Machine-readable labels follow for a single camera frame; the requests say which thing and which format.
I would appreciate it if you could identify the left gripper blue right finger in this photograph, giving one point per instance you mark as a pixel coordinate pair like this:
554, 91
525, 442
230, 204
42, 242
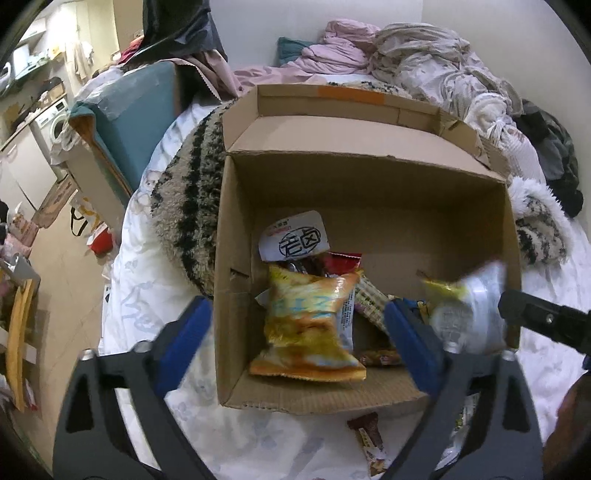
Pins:
418, 345

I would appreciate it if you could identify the dark chocolate cake packet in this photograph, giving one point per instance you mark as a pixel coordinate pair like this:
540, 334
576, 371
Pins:
294, 238

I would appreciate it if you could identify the brown floor mat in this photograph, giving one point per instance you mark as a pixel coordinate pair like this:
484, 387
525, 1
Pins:
54, 202

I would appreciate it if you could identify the grey white snack packet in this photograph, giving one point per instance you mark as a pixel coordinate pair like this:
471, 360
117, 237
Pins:
366, 429

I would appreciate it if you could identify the dark jacket on bed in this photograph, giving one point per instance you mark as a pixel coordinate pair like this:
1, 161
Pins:
557, 155

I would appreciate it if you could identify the operator right hand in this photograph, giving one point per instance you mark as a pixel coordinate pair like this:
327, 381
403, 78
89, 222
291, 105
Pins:
566, 454

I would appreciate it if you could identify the large blue white snack bag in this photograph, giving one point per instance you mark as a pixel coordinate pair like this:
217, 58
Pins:
465, 313

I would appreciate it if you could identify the cracker biscuit packet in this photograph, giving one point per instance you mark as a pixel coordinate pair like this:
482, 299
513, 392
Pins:
371, 302

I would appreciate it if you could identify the blue yellow snack packet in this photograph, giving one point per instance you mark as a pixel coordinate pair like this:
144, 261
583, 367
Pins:
420, 308

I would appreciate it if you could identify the red white snack bar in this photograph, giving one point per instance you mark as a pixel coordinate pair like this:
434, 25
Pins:
338, 264

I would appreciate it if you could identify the black beige fuzzy blanket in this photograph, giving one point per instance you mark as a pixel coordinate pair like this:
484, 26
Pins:
185, 205

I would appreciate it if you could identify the yellow bread snack packet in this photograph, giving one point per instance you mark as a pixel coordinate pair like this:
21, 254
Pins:
302, 339

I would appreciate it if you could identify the white kitchen cabinet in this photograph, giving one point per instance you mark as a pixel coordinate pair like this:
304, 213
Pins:
29, 167

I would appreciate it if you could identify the white washing machine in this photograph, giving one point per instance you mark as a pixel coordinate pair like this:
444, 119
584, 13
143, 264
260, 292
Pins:
48, 124

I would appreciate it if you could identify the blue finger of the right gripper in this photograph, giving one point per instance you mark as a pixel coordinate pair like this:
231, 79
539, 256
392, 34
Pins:
560, 323

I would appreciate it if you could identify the red box on floor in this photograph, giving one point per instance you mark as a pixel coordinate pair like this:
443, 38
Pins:
100, 242

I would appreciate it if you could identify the beige crumpled quilt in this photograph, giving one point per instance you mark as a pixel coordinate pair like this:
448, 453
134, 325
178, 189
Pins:
438, 66

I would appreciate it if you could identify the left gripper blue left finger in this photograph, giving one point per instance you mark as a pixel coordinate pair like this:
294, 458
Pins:
176, 344

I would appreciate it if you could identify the pink crumpled clothes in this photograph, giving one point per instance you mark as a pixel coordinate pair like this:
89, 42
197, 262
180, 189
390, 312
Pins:
345, 48

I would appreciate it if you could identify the yellow wooden rack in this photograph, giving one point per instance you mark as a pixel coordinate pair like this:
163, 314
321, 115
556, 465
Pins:
17, 351

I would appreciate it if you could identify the yellow white shopping bag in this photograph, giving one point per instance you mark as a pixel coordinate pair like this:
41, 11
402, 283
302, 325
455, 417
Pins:
84, 218

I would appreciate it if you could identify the clear brown snack packet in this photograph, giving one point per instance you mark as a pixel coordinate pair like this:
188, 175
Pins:
384, 358

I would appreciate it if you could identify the white floral bear bedsheet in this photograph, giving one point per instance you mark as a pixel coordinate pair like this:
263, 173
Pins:
147, 291

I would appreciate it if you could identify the teal pillow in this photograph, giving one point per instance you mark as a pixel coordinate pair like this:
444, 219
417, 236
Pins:
288, 50

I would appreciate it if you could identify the teal cushioned chair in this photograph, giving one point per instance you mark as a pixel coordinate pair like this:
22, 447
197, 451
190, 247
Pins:
122, 121

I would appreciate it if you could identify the black plastic bag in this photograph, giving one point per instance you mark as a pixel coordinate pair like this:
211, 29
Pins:
176, 29

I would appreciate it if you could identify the open brown cardboard box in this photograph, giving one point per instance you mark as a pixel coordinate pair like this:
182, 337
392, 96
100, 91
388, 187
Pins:
400, 182

